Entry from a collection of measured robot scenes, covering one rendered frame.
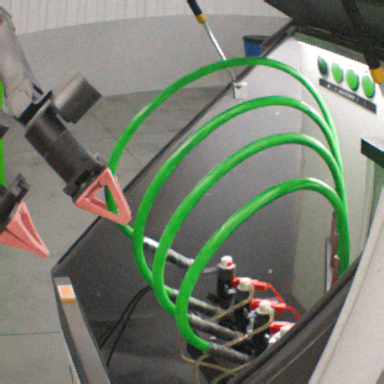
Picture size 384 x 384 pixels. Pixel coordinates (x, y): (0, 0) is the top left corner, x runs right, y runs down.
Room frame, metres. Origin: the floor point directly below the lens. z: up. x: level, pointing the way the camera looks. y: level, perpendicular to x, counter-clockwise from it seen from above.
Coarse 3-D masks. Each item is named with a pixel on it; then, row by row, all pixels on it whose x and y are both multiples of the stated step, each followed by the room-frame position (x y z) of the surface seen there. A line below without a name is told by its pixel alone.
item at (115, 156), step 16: (224, 64) 0.93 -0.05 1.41; (240, 64) 0.94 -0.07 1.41; (256, 64) 0.95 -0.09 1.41; (272, 64) 0.96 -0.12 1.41; (192, 80) 0.92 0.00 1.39; (304, 80) 0.97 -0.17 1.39; (160, 96) 0.91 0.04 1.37; (320, 96) 0.98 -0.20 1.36; (144, 112) 0.90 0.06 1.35; (128, 128) 0.90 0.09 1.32; (336, 144) 0.99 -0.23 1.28; (112, 160) 0.89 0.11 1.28; (336, 192) 1.00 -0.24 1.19; (112, 208) 0.89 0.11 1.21; (144, 240) 0.90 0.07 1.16
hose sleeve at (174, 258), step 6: (150, 240) 0.90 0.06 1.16; (144, 246) 0.90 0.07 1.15; (150, 246) 0.90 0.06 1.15; (156, 246) 0.90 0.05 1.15; (150, 252) 0.90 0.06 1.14; (168, 252) 0.91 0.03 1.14; (174, 252) 0.92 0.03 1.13; (168, 258) 0.91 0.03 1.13; (174, 258) 0.91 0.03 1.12; (180, 258) 0.91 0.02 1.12; (186, 258) 0.92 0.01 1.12; (174, 264) 0.91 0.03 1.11; (180, 264) 0.91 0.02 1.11; (186, 264) 0.92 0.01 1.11
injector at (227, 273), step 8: (224, 272) 0.93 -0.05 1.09; (232, 272) 0.93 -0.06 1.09; (224, 280) 0.93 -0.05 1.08; (232, 280) 0.93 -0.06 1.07; (224, 288) 0.93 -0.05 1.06; (232, 288) 0.93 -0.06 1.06; (208, 296) 0.93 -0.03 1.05; (216, 296) 0.93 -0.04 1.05; (224, 296) 0.93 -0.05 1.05; (232, 296) 0.94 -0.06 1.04; (224, 304) 0.93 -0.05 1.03
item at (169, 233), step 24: (264, 144) 0.78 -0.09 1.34; (312, 144) 0.80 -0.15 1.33; (216, 168) 0.77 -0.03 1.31; (336, 168) 0.81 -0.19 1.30; (192, 192) 0.76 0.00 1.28; (168, 240) 0.74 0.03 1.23; (336, 264) 0.82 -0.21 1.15; (168, 312) 0.74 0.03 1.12; (216, 336) 0.76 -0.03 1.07; (240, 336) 0.77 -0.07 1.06
